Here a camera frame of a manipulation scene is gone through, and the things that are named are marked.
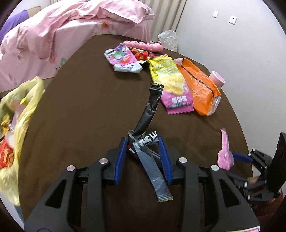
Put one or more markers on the white wall socket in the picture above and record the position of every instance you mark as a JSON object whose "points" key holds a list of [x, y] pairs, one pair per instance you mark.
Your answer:
{"points": [[232, 20]]}

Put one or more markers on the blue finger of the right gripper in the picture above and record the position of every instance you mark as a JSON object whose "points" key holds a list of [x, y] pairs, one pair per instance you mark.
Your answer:
{"points": [[237, 180], [242, 158]]}

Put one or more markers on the yellow pink potato chips bag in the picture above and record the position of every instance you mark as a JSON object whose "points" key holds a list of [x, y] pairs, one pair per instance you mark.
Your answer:
{"points": [[176, 96]]}

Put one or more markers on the pink cup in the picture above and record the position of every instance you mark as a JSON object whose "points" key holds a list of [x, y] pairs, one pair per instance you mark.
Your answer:
{"points": [[216, 79]]}

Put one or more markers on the pink white cartoon snack bag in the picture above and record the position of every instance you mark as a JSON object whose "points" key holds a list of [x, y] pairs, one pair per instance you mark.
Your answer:
{"points": [[122, 59]]}

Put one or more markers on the pink beaded toy tube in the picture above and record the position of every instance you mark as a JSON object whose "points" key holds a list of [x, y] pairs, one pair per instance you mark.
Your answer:
{"points": [[156, 47]]}

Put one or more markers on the bed with pink sheet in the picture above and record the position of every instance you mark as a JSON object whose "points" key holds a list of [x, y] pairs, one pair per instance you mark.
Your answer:
{"points": [[20, 66]]}

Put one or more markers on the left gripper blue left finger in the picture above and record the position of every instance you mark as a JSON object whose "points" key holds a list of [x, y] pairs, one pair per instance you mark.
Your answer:
{"points": [[116, 158]]}

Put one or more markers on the purple pillow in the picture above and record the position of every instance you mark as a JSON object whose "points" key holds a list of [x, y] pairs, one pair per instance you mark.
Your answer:
{"points": [[13, 21]]}

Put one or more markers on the white wall switch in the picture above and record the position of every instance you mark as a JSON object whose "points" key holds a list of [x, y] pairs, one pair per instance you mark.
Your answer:
{"points": [[215, 14]]}

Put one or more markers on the beige headboard cushion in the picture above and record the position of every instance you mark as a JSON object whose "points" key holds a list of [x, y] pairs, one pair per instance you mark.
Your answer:
{"points": [[34, 10]]}

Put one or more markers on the red gold small wrapper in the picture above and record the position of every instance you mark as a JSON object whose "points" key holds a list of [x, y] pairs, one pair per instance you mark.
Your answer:
{"points": [[140, 55]]}

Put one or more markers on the yellow plastic trash bag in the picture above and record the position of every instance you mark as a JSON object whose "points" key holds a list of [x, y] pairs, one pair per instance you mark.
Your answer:
{"points": [[29, 92]]}

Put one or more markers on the orange snack bag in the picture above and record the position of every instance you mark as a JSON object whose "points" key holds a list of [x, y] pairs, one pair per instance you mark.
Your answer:
{"points": [[206, 95]]}

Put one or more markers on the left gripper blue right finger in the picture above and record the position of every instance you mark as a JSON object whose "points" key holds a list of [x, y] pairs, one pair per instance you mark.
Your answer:
{"points": [[173, 174]]}

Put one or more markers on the red gold paper cup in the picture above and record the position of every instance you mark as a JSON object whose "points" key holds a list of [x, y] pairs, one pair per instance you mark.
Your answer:
{"points": [[6, 154]]}

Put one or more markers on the clear plastic bag on floor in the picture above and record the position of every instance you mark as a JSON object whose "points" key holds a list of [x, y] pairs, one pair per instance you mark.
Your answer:
{"points": [[169, 40]]}

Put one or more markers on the black silver stick wrappers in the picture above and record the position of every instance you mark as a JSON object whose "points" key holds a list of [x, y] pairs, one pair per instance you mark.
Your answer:
{"points": [[139, 140]]}

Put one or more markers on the gold yellow snack wrapper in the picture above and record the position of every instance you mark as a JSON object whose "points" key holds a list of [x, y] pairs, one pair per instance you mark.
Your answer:
{"points": [[6, 124]]}

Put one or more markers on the pink paper wrapper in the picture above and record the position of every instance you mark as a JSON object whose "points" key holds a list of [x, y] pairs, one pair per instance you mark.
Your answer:
{"points": [[225, 157]]}

